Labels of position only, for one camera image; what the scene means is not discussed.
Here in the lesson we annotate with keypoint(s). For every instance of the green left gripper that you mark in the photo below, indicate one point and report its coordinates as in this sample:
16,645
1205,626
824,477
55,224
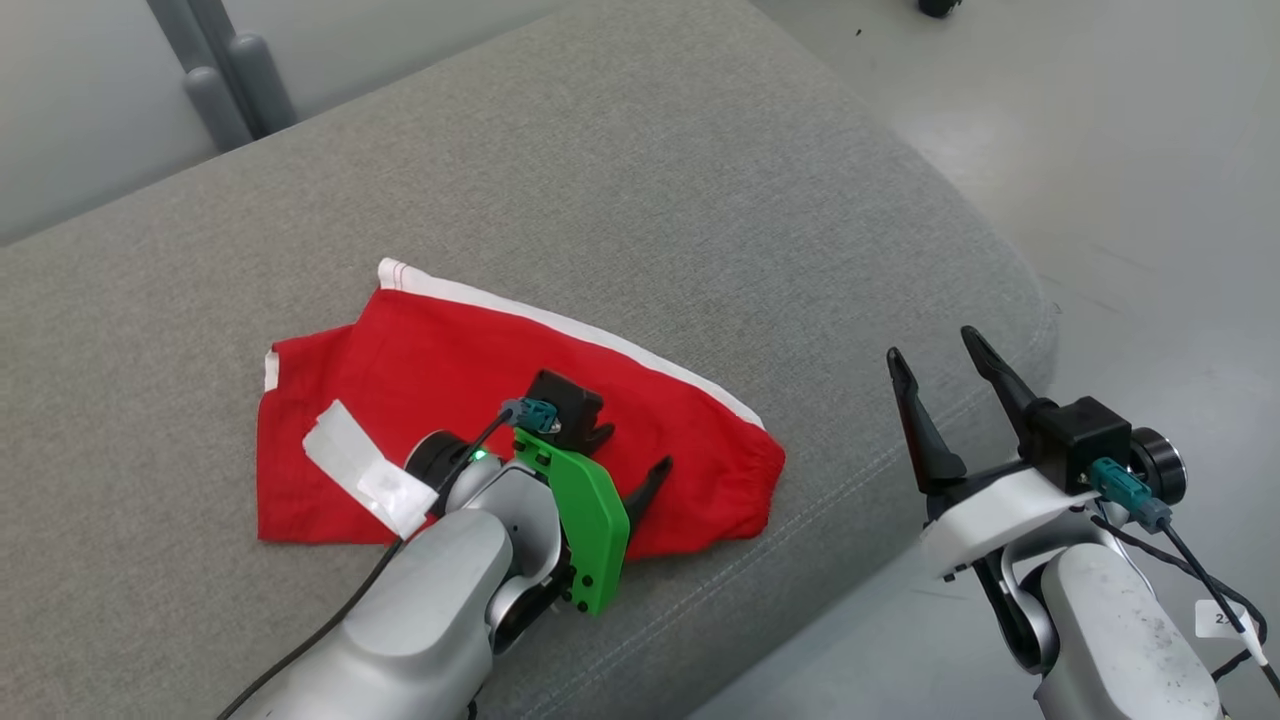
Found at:
592,530

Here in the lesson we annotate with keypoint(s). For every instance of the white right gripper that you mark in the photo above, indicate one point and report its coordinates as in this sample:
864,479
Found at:
990,515

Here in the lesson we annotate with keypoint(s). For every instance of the red shorts white stripe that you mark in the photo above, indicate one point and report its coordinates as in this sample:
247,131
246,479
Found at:
450,350

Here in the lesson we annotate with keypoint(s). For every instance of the white tape label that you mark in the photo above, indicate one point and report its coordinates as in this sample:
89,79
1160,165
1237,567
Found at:
365,470

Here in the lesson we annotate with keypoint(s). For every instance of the grey fabric sofa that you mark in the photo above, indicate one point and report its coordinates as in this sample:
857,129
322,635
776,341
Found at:
650,200

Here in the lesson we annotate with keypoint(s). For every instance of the black wheel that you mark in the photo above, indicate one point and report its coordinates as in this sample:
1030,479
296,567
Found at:
938,6

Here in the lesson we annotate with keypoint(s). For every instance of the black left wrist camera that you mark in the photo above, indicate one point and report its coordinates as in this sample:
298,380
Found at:
565,400

